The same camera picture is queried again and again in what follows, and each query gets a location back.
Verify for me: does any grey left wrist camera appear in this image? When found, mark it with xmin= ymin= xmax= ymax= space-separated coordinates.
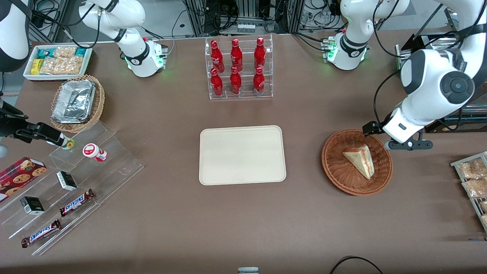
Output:
xmin=384 ymin=139 xmax=433 ymax=151

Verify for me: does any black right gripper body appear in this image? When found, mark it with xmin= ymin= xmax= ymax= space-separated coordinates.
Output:
xmin=0 ymin=100 xmax=29 ymax=139

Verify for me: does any black looped cable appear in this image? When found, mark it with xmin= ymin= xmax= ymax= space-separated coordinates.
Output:
xmin=329 ymin=256 xmax=385 ymax=274

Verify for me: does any Snickers chocolate bar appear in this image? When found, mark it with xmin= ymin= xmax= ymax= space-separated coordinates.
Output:
xmin=21 ymin=219 xmax=62 ymax=249
xmin=60 ymin=189 xmax=95 ymax=217

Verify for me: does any light oval wicker basket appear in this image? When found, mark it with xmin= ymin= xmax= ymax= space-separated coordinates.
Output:
xmin=50 ymin=75 xmax=105 ymax=133

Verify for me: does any beige rectangular tray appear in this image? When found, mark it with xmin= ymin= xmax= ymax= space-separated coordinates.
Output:
xmin=199 ymin=125 xmax=286 ymax=186

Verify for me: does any clear acrylic stepped stand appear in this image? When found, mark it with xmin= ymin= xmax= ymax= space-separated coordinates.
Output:
xmin=0 ymin=156 xmax=101 ymax=256
xmin=49 ymin=121 xmax=144 ymax=206

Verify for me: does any red tartan cookie box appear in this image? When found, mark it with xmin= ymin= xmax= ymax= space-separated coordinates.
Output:
xmin=0 ymin=157 xmax=48 ymax=202

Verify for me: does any brown round wicker basket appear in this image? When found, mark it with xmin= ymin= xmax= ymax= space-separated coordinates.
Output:
xmin=321 ymin=129 xmax=393 ymax=196

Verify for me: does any red lidded jar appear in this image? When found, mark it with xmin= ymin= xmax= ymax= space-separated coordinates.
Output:
xmin=83 ymin=143 xmax=108 ymax=162

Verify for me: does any small black box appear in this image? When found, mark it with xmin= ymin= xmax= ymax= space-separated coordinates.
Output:
xmin=56 ymin=171 xmax=78 ymax=191
xmin=20 ymin=196 xmax=45 ymax=215

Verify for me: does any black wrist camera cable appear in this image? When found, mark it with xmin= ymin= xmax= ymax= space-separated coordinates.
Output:
xmin=373 ymin=70 xmax=404 ymax=126

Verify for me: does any wrapped triangular sandwich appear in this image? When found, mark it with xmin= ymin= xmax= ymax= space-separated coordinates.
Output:
xmin=343 ymin=144 xmax=375 ymax=180

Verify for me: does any aluminium frame equipment cabinet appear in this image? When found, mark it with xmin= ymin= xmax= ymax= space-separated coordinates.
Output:
xmin=183 ymin=0 xmax=305 ymax=37

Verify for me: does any tray of packaged crackers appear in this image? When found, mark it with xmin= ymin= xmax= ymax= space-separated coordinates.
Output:
xmin=451 ymin=151 xmax=487 ymax=233

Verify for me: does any clear acrylic bottle rack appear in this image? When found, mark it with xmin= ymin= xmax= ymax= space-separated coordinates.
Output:
xmin=205 ymin=34 xmax=274 ymax=100

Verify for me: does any white rectangular bin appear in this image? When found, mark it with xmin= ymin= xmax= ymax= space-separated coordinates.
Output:
xmin=23 ymin=45 xmax=94 ymax=82

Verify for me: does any red soda bottle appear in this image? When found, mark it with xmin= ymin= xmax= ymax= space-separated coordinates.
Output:
xmin=230 ymin=66 xmax=242 ymax=95
xmin=253 ymin=67 xmax=265 ymax=96
xmin=210 ymin=68 xmax=224 ymax=97
xmin=254 ymin=37 xmax=266 ymax=70
xmin=231 ymin=38 xmax=243 ymax=72
xmin=210 ymin=40 xmax=225 ymax=73

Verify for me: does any silver foil tray stack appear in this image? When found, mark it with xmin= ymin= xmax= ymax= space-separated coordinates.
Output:
xmin=51 ymin=79 xmax=96 ymax=124

